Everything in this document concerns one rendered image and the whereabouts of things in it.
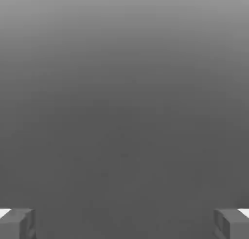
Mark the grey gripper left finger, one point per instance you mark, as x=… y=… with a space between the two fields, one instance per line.
x=15 y=225

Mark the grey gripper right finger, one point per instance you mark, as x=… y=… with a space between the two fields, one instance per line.
x=233 y=226

